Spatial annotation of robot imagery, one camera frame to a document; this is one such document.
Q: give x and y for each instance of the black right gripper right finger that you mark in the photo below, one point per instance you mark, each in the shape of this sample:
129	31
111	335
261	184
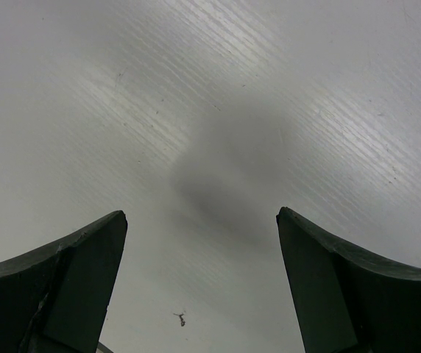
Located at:
348	299

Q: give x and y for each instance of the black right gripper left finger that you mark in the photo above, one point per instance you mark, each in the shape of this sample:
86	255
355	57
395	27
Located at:
55	297

